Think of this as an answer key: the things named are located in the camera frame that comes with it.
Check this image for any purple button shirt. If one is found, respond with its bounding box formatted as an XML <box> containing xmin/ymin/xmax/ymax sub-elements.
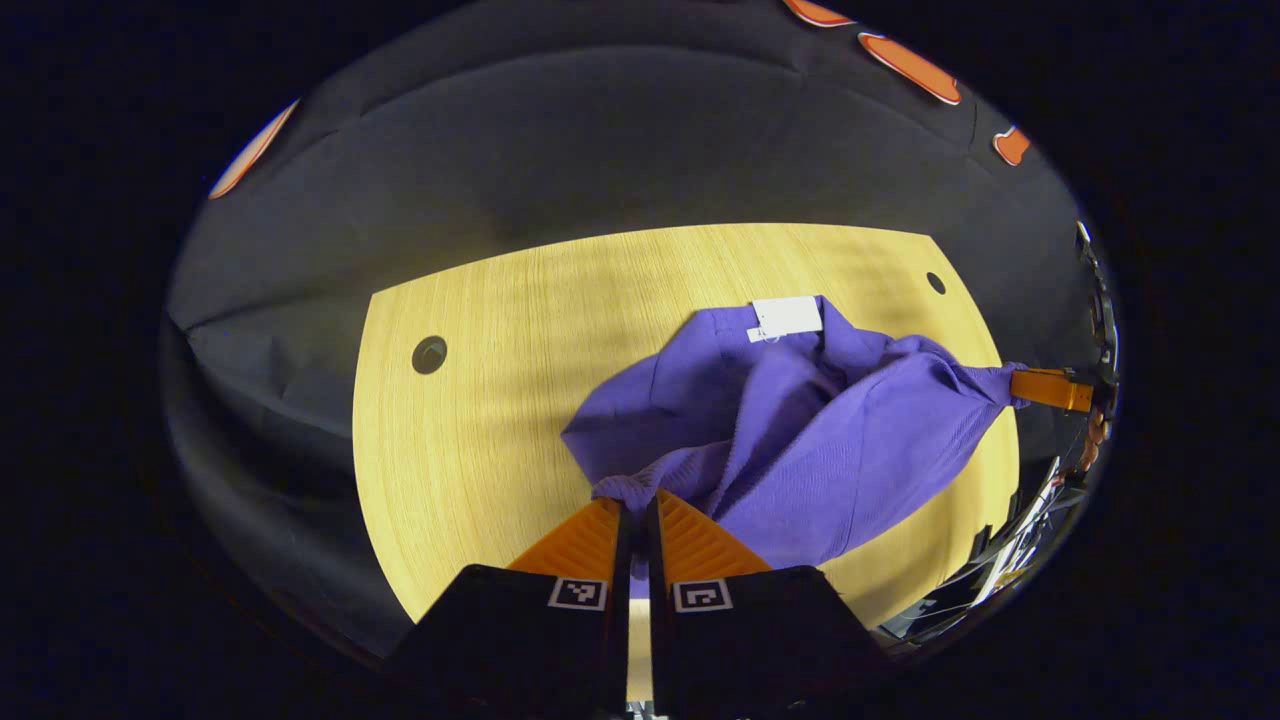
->
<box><xmin>560</xmin><ymin>295</ymin><xmax>1031</xmax><ymax>601</ymax></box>

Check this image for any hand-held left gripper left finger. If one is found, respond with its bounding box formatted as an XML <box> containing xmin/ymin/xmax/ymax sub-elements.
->
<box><xmin>383</xmin><ymin>497</ymin><xmax>633</xmax><ymax>719</ymax></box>

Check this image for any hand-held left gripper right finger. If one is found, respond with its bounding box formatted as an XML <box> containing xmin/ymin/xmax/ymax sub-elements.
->
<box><xmin>646</xmin><ymin>489</ymin><xmax>893</xmax><ymax>720</ymax></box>

